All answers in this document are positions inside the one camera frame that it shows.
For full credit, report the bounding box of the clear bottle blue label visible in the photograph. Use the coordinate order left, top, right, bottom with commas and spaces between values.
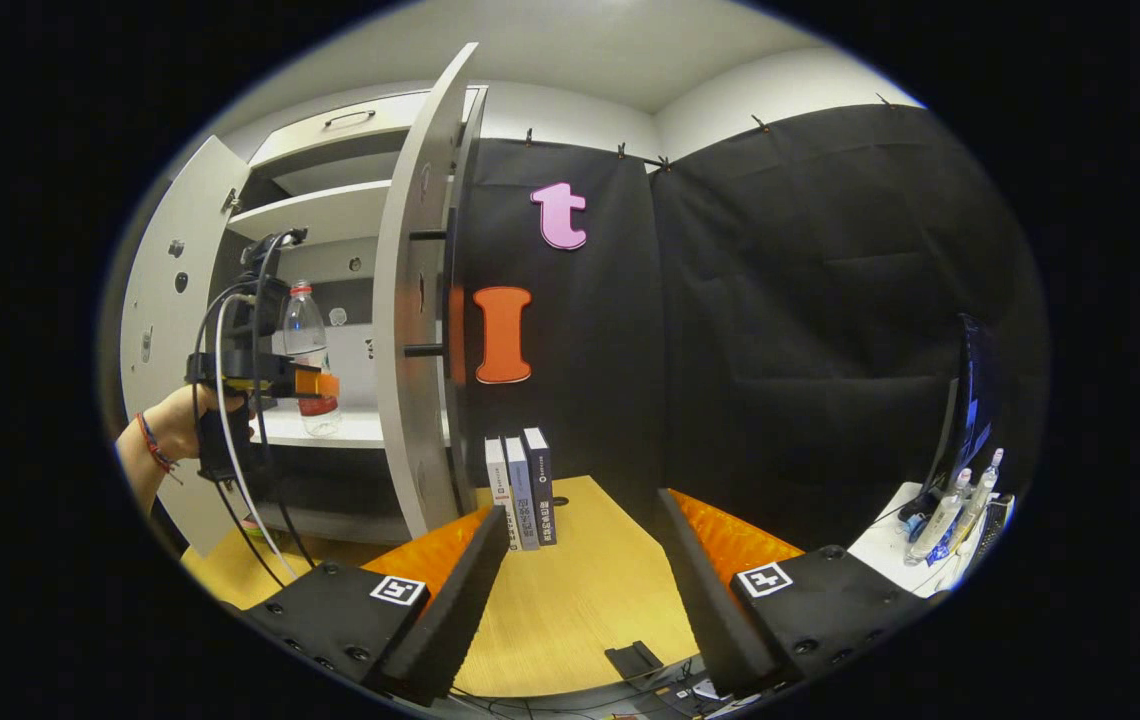
906, 467, 974, 564

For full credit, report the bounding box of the white book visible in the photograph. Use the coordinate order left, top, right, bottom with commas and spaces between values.
485, 437, 517, 553

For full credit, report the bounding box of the dark computer monitor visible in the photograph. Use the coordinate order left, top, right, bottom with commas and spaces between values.
915, 313, 1003, 521

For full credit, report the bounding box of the grey book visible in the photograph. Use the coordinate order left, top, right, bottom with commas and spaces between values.
503, 435, 542, 552

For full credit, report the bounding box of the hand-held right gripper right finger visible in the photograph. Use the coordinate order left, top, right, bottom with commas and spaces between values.
654, 487, 946, 701

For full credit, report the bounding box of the small black flat object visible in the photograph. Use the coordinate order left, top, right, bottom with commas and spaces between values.
604, 640, 667, 684

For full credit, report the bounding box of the clear plastic bottle red label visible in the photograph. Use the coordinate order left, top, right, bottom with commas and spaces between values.
282, 280, 343, 439

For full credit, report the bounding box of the red bracelet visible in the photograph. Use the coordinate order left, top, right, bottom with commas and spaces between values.
134, 410, 183, 479

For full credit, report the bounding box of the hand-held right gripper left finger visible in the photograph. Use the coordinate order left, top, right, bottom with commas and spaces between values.
242, 503, 513, 706

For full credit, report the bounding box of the white cabinet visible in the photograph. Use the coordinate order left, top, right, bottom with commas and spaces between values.
215, 88, 486, 546

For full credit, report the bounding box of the black backdrop cloth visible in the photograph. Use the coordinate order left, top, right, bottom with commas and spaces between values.
450, 103, 1049, 561

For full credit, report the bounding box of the black cable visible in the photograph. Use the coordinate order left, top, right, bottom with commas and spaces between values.
190, 228, 319, 591

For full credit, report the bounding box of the white cable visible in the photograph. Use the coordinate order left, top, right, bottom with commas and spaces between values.
214, 293, 303, 583

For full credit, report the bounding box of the dark blue book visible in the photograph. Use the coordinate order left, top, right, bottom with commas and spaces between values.
522, 427, 559, 547

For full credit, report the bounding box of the white cabinet drawer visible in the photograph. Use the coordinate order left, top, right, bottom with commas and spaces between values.
248, 88, 441, 169

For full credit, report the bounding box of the clear bottle white cap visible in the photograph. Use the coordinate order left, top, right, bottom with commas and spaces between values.
948, 447, 1007, 549

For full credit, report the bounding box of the white cabinet door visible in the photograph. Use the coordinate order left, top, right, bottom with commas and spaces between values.
373, 42, 483, 543
118, 135, 253, 558

